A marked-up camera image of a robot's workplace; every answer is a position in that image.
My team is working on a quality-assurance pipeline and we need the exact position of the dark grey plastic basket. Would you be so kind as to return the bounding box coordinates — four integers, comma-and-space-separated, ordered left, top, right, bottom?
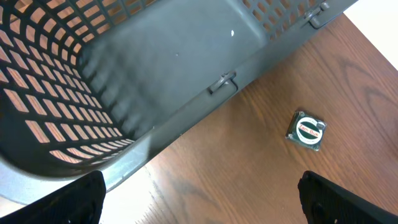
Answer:
1, 0, 351, 205

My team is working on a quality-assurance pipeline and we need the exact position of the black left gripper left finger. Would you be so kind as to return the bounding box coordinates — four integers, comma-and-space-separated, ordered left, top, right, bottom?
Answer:
1, 170, 106, 224

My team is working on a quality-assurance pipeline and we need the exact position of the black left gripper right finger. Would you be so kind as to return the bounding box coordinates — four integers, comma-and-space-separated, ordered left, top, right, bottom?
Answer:
298, 170, 397, 224

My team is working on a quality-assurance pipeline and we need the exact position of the black round-logo snack packet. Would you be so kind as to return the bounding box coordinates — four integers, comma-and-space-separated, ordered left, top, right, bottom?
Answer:
285, 110, 327, 151

